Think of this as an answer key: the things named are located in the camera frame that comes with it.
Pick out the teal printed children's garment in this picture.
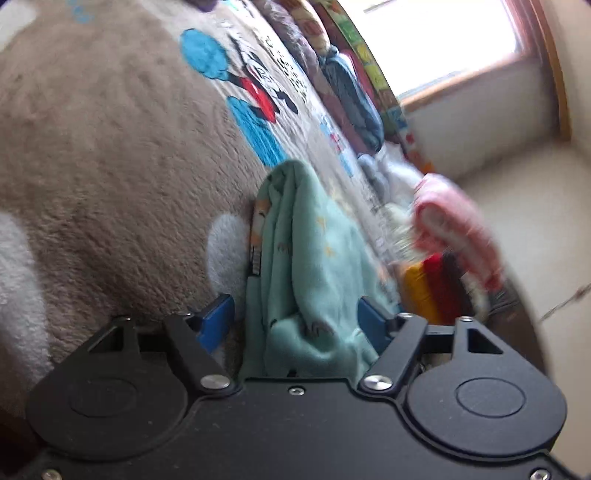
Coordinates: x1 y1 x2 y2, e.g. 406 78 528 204
239 160 400 382

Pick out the yellow folded garment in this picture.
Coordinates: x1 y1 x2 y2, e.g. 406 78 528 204
402 262 443 325

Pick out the red folded garment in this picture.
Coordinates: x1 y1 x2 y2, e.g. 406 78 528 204
423 254 463 325

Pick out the pink rolled quilt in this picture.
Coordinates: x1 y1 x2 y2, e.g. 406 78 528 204
412 173 505 292

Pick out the white crumpled bedding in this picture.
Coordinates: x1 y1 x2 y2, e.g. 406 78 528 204
373 142 424 262

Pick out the light blue plush toy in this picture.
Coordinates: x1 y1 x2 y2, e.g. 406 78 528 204
358 154 392 204

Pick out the Mickey Mouse bed blanket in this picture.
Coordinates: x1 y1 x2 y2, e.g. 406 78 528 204
1 1 387 418

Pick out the navy blue folded blanket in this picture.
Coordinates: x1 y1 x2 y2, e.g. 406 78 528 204
320 45 385 154

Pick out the wooden framed window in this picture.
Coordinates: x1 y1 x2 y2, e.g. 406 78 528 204
342 1 572 141

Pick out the colourful alphabet foam mat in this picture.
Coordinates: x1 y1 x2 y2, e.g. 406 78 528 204
311 1 435 174

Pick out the cartoon print pillow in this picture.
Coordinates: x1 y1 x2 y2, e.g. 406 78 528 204
279 0 332 57

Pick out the purple floral quilt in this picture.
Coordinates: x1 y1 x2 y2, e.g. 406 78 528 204
253 1 369 154

